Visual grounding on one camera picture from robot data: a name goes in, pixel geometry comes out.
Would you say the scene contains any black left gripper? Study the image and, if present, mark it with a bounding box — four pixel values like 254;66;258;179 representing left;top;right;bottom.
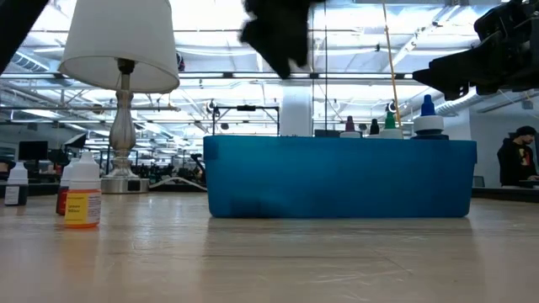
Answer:
239;0;315;80

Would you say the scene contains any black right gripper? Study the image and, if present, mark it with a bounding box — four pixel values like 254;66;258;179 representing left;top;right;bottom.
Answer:
412;0;539;101

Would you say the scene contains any large blue-tipped food coloring bottle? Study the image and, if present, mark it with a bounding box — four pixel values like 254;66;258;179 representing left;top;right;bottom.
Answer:
411;93;450;141

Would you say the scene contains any large green-tipped food coloring bottle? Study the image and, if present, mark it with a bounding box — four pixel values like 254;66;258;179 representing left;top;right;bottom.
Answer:
378;111;404;140

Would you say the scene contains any large purple-tipped food coloring bottle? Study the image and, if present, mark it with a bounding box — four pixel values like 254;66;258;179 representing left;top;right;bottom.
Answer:
339;115;361;139

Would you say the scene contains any blue plastic bin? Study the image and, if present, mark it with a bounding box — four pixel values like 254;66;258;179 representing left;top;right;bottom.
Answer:
203;134;478;220

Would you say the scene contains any small orange food coloring bottle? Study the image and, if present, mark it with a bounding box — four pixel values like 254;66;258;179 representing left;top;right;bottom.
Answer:
64;151;103;230

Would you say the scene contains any small red food coloring bottle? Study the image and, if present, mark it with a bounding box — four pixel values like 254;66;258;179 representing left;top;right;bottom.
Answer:
55;157;81;216

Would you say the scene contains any small black food coloring bottle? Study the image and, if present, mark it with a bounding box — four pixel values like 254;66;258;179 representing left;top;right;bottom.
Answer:
3;161;29;207

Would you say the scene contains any white pillar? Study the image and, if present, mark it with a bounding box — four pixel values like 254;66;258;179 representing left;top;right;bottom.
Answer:
280;86;314;137

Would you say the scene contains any person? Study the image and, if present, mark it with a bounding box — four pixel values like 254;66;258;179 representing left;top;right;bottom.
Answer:
496;125;539;189

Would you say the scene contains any white shade table lamp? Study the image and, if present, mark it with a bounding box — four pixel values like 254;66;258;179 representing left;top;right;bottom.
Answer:
57;0;181;195

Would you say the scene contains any black monitor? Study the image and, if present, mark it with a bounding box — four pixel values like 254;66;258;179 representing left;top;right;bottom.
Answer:
17;141;50;162

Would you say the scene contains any yellow hanging cable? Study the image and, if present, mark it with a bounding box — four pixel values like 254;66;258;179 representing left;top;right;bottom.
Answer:
381;0;404;128

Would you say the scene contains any black metal stand frame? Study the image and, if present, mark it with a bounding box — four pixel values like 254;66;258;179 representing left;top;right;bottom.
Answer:
211;104;281;136

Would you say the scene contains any black aluminium table frame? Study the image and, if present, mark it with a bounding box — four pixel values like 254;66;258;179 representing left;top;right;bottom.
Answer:
0;181;539;204

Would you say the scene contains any white lamp power cord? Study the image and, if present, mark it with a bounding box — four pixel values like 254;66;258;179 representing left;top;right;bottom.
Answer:
147;175;208;194

